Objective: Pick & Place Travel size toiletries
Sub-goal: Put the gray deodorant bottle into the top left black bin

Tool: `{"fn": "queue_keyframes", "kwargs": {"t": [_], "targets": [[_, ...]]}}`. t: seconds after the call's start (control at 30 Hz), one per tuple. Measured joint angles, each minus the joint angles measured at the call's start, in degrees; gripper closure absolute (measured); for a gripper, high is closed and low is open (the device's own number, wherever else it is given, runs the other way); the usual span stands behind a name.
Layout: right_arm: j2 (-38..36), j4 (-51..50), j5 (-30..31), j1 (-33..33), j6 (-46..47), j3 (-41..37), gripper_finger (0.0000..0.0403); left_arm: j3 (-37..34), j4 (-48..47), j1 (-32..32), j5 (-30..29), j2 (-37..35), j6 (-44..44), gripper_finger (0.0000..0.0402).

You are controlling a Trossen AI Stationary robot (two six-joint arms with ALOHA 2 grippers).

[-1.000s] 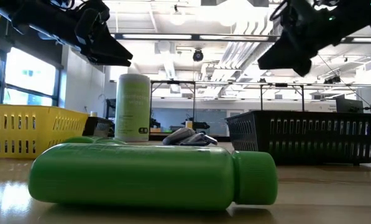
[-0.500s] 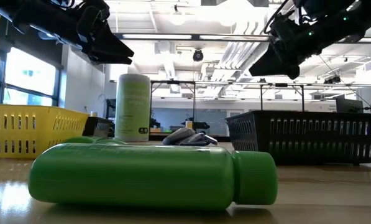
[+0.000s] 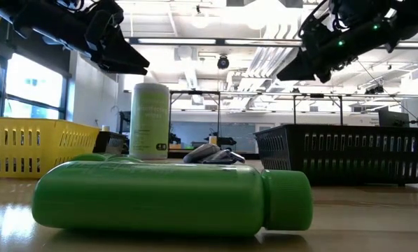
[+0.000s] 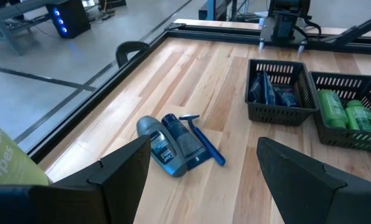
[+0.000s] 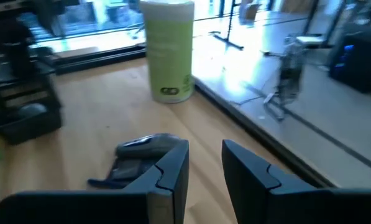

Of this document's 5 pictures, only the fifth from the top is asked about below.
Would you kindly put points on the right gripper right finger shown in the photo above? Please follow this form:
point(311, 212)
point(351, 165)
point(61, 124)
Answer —
point(297, 208)

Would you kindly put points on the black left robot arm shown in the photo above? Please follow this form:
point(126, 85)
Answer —
point(15, 53)

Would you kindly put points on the black computer tower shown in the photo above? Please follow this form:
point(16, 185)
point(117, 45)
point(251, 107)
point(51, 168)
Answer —
point(359, 62)

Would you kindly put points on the black slotted plastic basket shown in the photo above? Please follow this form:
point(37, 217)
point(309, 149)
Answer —
point(26, 127)

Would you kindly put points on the black floor fan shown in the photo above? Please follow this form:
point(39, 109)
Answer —
point(292, 71)

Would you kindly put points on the black tripod stand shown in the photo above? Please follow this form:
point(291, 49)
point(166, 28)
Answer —
point(230, 28)

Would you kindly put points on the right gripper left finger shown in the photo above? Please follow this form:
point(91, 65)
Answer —
point(95, 208)

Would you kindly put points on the dark grey deodorant stick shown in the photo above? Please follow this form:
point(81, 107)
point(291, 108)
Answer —
point(129, 169)

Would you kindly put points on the green white wipes canister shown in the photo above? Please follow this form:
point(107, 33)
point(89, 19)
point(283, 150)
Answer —
point(169, 62)

